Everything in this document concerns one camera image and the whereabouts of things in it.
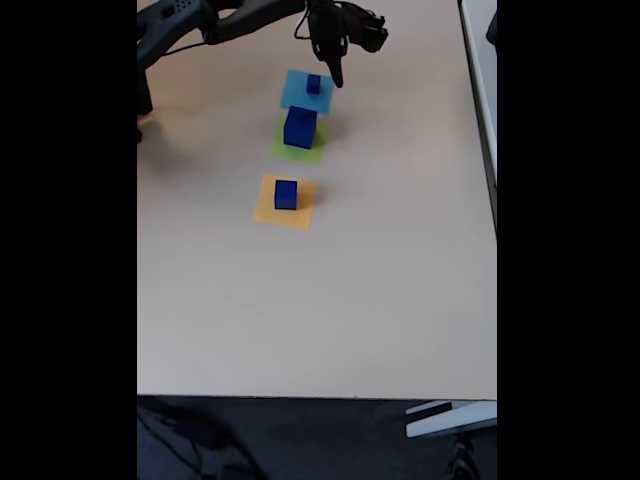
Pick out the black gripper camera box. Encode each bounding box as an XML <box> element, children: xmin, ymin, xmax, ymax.
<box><xmin>347</xmin><ymin>3</ymin><xmax>390</xmax><ymax>54</ymax></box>

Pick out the blue paper square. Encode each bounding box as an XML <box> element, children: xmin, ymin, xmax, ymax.
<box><xmin>279</xmin><ymin>68</ymin><xmax>337</xmax><ymax>116</ymax></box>

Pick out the medium blue cube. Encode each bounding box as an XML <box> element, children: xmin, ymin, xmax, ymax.
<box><xmin>274</xmin><ymin>180</ymin><xmax>300</xmax><ymax>211</ymax></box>

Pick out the black floor cable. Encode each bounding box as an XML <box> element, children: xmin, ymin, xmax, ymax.
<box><xmin>137</xmin><ymin>399</ymin><xmax>261</xmax><ymax>480</ymax></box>

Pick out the white table foot bar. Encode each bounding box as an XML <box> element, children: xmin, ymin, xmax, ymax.
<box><xmin>403</xmin><ymin>400</ymin><xmax>498</xmax><ymax>439</ymax></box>

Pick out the orange paper square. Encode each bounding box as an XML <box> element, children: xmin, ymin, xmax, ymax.
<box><xmin>253</xmin><ymin>173</ymin><xmax>319</xmax><ymax>231</ymax></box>

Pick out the large blue cube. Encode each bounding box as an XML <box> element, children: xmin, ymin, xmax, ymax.
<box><xmin>283</xmin><ymin>105</ymin><xmax>320</xmax><ymax>151</ymax></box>

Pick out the green paper square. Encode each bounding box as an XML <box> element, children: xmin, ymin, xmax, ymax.
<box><xmin>271</xmin><ymin>119</ymin><xmax>331</xmax><ymax>166</ymax></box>

